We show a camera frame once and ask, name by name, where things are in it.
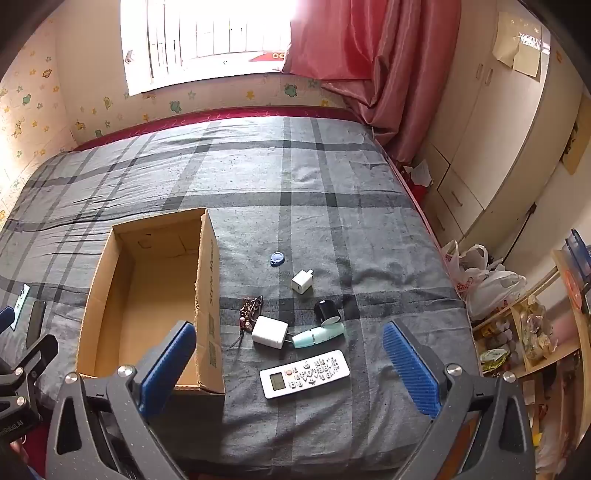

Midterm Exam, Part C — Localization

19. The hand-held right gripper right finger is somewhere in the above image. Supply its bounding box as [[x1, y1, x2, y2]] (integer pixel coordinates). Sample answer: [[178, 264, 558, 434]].
[[381, 320, 536, 480]]

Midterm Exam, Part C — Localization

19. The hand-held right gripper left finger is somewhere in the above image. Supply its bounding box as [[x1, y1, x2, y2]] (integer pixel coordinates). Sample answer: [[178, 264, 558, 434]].
[[45, 320, 199, 480]]

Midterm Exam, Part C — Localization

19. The brown cardboard box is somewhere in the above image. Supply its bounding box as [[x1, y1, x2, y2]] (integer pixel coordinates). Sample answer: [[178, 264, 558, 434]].
[[75, 208, 226, 395]]

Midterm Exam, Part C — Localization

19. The teal plastic bottle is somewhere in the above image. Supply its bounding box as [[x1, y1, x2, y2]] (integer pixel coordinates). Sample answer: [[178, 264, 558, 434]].
[[292, 322, 346, 349]]

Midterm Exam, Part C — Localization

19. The black glossy cylinder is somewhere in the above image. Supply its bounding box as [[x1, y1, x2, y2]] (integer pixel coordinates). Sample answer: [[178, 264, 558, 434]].
[[314, 299, 341, 328]]

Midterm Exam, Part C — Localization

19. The white remote control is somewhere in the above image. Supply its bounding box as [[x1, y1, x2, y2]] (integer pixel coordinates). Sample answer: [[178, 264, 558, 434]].
[[259, 350, 351, 400]]

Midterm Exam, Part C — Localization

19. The small white charger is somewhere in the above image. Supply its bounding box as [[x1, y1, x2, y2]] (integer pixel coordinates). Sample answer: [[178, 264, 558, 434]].
[[291, 269, 314, 295]]

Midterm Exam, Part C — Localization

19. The black phone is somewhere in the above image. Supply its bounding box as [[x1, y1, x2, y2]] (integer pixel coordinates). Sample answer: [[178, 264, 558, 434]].
[[25, 300, 47, 349]]

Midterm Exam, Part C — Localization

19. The dark red patterned cloth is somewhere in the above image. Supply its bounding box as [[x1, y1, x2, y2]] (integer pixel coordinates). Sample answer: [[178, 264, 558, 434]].
[[18, 418, 51, 478]]

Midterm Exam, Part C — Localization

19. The green snack packet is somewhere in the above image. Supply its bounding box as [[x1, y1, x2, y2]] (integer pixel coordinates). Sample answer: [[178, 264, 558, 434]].
[[480, 348, 509, 372]]

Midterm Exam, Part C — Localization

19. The large white charger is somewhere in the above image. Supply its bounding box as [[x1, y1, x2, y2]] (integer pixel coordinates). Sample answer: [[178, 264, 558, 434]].
[[252, 315, 289, 350]]

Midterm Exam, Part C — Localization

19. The red print plastic bag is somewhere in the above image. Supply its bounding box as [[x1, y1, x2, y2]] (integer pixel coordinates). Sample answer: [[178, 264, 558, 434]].
[[442, 240, 490, 296]]

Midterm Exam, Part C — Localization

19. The white plastic bag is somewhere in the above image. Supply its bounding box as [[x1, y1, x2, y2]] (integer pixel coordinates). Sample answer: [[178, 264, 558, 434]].
[[466, 270, 527, 320]]

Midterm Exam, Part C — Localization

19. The clear snack bag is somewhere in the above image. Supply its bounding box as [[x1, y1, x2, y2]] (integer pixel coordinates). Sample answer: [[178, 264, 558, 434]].
[[519, 295, 555, 365]]

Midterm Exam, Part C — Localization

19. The wooden shelf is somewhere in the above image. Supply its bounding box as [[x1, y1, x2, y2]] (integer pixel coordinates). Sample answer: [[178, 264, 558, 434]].
[[471, 249, 591, 480]]

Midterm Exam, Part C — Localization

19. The crumpled white paper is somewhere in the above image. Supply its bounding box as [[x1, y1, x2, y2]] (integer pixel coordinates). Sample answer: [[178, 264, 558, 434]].
[[409, 159, 433, 188]]

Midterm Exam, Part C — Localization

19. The blue plastic crate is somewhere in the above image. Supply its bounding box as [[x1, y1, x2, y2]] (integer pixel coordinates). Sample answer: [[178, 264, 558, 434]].
[[566, 228, 591, 278]]

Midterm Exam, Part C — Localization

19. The grey plaid bed sheet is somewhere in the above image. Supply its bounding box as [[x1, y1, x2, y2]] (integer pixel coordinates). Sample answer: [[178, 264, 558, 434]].
[[0, 115, 481, 480]]

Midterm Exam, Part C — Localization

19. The cream wardrobe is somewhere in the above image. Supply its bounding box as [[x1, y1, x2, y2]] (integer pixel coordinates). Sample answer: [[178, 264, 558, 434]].
[[422, 0, 591, 241]]

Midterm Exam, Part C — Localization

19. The yellow paper sheet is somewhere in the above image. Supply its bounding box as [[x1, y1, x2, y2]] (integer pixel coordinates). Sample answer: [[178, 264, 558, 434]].
[[561, 122, 591, 175]]

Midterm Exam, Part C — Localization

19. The pink curtain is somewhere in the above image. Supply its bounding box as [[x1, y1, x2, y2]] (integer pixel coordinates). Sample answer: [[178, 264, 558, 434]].
[[281, 0, 462, 164]]

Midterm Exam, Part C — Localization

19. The bright window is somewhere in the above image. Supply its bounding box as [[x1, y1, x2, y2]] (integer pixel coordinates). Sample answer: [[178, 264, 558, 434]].
[[120, 0, 296, 95]]

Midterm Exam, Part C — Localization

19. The beige paper sheet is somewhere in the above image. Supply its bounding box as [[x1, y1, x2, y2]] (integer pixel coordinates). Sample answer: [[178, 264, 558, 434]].
[[492, 11, 525, 70], [512, 34, 544, 83]]

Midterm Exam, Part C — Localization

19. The beaded keychain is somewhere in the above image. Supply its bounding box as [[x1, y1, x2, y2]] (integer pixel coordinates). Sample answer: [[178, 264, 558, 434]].
[[224, 295, 265, 352]]

